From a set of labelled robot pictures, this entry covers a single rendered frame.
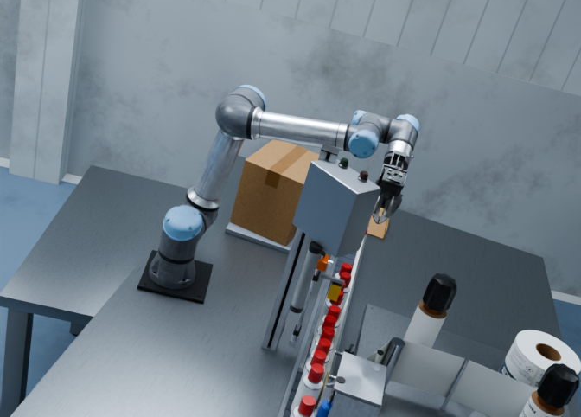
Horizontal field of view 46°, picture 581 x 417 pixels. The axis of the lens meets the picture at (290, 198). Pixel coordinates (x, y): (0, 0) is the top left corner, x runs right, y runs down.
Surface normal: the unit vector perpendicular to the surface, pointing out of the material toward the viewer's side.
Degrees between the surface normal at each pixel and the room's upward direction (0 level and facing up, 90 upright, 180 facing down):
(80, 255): 0
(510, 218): 90
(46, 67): 90
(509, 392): 90
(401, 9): 90
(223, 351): 0
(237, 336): 0
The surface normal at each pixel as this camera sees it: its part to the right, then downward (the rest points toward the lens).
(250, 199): -0.36, 0.36
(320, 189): -0.72, 0.15
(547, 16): -0.04, 0.46
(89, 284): 0.25, -0.86
